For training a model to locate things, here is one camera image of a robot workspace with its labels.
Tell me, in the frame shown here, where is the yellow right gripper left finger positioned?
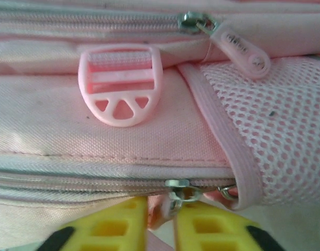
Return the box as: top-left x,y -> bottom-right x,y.
38,196 -> 150,251

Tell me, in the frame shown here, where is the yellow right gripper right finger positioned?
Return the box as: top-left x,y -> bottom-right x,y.
175,195 -> 287,251

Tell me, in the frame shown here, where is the pink student backpack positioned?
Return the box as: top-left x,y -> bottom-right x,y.
0,0 -> 320,251

